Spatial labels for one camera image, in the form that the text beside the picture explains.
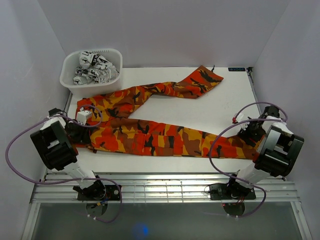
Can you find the white plastic basket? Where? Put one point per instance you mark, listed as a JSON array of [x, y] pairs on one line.
[[71, 62]]

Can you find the small black label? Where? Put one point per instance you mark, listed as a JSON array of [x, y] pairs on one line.
[[236, 69]]

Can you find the black white printed garment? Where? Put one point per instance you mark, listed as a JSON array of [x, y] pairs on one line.
[[94, 69]]

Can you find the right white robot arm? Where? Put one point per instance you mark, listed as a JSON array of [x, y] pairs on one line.
[[277, 151]]

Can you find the orange camouflage trousers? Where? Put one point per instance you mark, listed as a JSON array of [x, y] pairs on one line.
[[118, 133]]

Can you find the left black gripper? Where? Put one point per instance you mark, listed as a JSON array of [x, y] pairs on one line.
[[83, 137]]

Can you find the aluminium rail frame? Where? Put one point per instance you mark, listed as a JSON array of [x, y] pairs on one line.
[[161, 188]]

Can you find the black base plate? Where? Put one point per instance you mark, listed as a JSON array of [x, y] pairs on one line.
[[109, 193], [224, 191]]

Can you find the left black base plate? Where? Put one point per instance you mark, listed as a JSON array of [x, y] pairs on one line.
[[109, 193]]

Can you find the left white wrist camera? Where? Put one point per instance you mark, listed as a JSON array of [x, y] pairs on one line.
[[83, 116]]

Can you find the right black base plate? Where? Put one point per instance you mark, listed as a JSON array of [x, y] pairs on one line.
[[224, 191]]

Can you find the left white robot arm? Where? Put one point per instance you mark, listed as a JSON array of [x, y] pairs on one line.
[[56, 144]]

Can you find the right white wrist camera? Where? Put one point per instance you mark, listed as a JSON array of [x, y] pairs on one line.
[[238, 118]]

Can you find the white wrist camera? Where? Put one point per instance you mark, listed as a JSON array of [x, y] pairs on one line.
[[83, 116], [238, 118]]

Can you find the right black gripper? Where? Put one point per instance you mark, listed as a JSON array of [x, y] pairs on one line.
[[244, 135]]

